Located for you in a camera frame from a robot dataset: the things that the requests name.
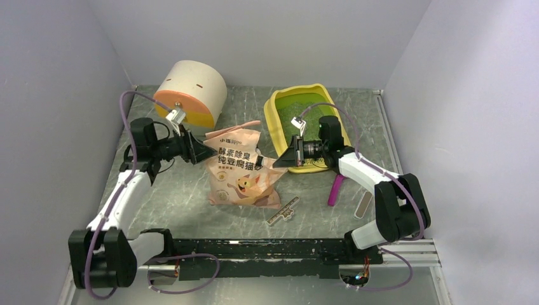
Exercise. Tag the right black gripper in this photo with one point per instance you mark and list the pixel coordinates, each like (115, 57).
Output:
(288, 158)

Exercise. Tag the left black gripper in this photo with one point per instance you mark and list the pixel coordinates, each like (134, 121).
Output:
(189, 146)

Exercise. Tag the pink cat litter bag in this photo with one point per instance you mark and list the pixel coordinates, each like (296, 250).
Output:
(239, 174)

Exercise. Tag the torn bag top strip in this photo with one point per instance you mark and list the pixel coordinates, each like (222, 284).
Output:
(285, 213)

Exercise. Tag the magenta plastic scoop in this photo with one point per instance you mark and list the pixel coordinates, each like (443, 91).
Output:
(335, 189)

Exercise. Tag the white orange cylindrical bin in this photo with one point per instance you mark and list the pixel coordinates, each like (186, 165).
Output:
(199, 90)

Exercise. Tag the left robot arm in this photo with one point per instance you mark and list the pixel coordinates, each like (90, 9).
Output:
(101, 255)

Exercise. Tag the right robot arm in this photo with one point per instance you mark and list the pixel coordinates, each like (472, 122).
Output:
(399, 203)

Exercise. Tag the small white grey clip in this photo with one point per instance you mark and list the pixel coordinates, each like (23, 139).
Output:
(363, 205)

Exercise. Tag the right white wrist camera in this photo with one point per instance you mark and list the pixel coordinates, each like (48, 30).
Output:
(300, 124)

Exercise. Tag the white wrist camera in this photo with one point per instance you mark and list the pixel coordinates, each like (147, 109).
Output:
(175, 118)
(300, 124)

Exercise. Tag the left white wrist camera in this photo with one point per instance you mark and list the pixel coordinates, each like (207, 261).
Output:
(175, 118)

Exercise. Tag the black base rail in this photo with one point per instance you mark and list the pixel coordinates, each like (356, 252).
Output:
(197, 258)

